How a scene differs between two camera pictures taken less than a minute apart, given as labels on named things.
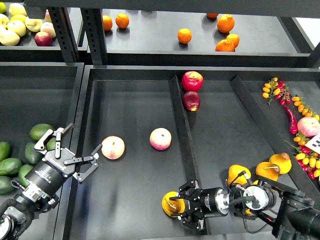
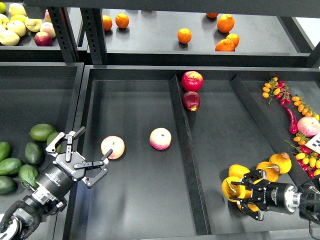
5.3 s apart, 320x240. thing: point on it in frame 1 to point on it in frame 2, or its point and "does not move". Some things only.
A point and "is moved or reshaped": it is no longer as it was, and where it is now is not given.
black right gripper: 209,202 to 274,196
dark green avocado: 31,155 does not move
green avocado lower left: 6,186 does not move
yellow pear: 172,206 is moved or reshaped
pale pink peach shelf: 48,27 does not move
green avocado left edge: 5,151 does not move
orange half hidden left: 107,22 does not move
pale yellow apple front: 9,38 does not move
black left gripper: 58,163 to 69,167
